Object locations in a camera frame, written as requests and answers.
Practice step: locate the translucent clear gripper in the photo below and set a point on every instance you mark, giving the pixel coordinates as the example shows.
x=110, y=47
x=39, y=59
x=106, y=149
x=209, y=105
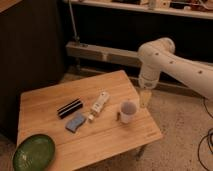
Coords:
x=145, y=96

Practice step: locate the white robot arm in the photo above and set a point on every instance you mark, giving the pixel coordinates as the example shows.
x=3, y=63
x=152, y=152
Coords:
x=158, y=56

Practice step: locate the white mug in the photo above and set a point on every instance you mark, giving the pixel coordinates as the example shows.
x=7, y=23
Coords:
x=127, y=110

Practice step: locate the white tube bottle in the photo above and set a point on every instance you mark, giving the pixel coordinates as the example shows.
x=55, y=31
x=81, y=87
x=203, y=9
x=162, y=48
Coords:
x=98, y=106

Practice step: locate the wooden folding table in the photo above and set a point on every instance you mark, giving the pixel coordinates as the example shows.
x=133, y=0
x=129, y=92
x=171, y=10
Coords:
x=94, y=141

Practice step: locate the black striped box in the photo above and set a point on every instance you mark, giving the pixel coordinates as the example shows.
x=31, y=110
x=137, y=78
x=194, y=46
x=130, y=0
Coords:
x=69, y=108

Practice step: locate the blue sponge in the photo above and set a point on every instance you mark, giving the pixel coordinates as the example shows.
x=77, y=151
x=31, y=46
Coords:
x=75, y=123

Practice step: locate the long grey metal beam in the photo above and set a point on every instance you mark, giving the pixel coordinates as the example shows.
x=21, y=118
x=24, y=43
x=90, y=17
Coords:
x=104, y=54

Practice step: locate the metal stand pole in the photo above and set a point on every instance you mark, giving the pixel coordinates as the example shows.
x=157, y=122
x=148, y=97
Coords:
x=76, y=37

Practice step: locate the white shelf with clutter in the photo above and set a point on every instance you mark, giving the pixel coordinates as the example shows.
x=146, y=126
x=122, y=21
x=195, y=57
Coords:
x=143, y=8

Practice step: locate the green bowl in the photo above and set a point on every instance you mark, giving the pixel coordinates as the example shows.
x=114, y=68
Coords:
x=35, y=153

